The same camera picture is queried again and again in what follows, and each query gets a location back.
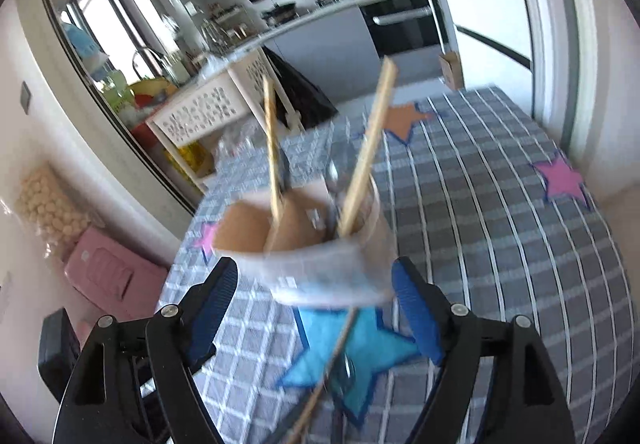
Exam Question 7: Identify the yellow bottles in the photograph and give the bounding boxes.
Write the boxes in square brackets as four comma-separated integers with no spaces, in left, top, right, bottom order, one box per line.
[177,139,213,177]

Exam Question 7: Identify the yellow-green plastic basin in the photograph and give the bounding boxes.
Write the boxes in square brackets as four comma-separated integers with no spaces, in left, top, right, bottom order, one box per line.
[127,78,168,97]

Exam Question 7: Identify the grey checked star tablecloth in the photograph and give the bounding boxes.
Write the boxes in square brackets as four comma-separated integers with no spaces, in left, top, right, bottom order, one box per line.
[155,84,618,444]

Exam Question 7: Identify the grey kitchen counter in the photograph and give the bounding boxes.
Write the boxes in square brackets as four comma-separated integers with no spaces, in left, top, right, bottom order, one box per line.
[260,0,446,89]

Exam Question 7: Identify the steel kitchen faucet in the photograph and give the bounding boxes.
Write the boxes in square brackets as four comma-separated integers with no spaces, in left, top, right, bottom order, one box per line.
[131,48,168,79]

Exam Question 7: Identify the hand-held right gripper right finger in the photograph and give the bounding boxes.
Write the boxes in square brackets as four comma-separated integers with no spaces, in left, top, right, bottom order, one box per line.
[391,256,583,444]

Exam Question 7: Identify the bag of white balls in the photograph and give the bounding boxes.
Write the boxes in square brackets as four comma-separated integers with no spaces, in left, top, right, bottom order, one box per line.
[17,164,106,255]

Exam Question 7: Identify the wooden chopstick blue patterned end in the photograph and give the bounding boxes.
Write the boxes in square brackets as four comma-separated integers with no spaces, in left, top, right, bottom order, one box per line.
[287,309,361,444]

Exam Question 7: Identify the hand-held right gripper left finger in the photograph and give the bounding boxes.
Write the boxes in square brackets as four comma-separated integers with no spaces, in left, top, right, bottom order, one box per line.
[52,256,238,444]

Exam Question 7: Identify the black wok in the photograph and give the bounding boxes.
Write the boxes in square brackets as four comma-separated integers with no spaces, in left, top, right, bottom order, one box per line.
[262,4,297,22]

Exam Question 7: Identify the white plastic utensil holder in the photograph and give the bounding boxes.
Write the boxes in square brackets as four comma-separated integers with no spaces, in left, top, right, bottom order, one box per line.
[212,171,396,309]

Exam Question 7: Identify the dark spoon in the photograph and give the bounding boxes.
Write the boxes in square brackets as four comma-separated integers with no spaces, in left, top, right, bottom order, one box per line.
[325,354,358,405]
[277,149,293,192]
[325,161,351,225]

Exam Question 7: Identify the brown cardboard box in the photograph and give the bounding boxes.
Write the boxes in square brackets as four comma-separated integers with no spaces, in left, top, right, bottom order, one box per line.
[438,51,463,89]

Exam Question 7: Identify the sliding door frame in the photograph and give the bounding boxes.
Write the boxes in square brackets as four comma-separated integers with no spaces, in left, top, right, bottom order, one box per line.
[500,0,601,149]

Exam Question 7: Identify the black built-in oven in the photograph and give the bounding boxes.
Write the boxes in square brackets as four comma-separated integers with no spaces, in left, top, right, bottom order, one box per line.
[360,0,453,57]

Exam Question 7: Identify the clear plastic bag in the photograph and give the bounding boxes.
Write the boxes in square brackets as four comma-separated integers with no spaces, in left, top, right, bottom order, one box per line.
[215,121,266,159]

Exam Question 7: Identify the white flower-cutout storage cart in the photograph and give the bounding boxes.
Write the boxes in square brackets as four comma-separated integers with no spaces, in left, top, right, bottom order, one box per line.
[145,46,306,195]

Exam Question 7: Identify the blue hanging towel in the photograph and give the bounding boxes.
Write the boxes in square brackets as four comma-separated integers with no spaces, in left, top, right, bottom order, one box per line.
[70,24,103,59]

